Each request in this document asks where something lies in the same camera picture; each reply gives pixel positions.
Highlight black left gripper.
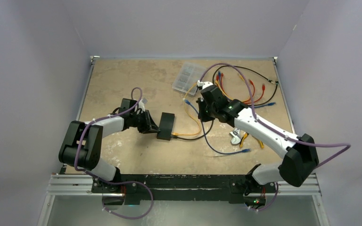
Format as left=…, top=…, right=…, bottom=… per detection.
left=130, top=110, right=159, bottom=134

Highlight black network switch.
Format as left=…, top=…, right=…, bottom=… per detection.
left=156, top=112, right=175, bottom=141

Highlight blue ethernet cable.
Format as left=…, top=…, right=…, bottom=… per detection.
left=184, top=99, right=251, bottom=156
left=217, top=71, right=277, bottom=109

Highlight red ethernet cable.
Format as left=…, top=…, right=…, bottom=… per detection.
left=220, top=73, right=256, bottom=104
left=214, top=74, right=267, bottom=105

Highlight yellow ethernet cable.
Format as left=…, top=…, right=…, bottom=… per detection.
left=215, top=73, right=252, bottom=104
left=172, top=82, right=203, bottom=138

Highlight clear plastic parts box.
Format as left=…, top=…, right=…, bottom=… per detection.
left=172, top=62, right=206, bottom=96

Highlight black ethernet cable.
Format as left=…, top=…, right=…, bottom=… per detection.
left=212, top=65, right=280, bottom=107

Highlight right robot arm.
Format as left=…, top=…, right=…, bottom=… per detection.
left=197, top=81, right=319, bottom=192

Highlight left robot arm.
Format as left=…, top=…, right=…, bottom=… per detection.
left=58, top=98, right=160, bottom=193

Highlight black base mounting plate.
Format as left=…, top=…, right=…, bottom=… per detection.
left=92, top=174, right=275, bottom=205

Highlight yellow handled pliers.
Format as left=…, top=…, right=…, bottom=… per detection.
left=239, top=132, right=265, bottom=150

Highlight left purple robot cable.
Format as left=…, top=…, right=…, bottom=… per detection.
left=74, top=87, right=154, bottom=220

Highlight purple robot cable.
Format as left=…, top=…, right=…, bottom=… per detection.
left=74, top=87, right=154, bottom=220
left=197, top=63, right=351, bottom=212

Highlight aluminium frame rail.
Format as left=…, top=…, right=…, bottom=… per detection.
left=47, top=174, right=321, bottom=196

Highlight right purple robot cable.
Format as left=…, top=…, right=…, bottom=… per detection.
left=197, top=63, right=351, bottom=212

